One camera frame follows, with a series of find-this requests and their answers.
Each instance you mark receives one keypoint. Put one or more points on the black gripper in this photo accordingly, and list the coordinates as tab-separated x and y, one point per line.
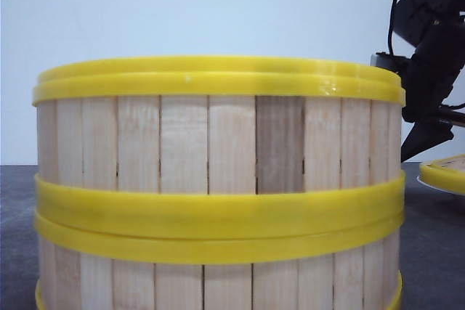
428	56

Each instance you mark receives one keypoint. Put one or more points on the bamboo steamer yellow rims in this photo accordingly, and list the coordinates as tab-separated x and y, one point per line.
262	270
219	149

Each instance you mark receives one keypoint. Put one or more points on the steamer lid yellow rim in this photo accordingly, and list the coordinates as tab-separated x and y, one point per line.
446	174

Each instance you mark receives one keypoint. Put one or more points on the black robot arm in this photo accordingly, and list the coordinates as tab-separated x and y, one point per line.
425	10

